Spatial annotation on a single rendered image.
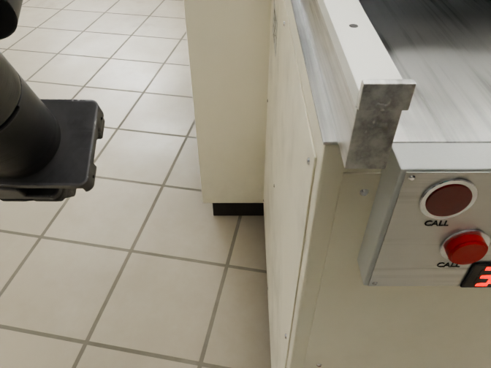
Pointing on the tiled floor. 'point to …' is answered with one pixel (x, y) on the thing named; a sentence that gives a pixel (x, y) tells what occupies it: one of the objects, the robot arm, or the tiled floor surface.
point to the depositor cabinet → (230, 99)
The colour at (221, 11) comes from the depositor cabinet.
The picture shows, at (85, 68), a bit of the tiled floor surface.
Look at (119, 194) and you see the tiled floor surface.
